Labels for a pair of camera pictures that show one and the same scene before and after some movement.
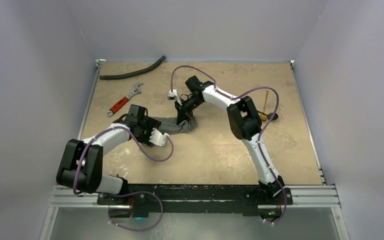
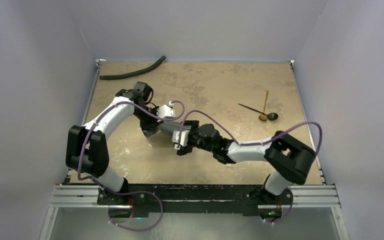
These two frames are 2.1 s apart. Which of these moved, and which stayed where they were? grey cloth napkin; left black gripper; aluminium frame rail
Moved: left black gripper
Stayed: grey cloth napkin; aluminium frame rail
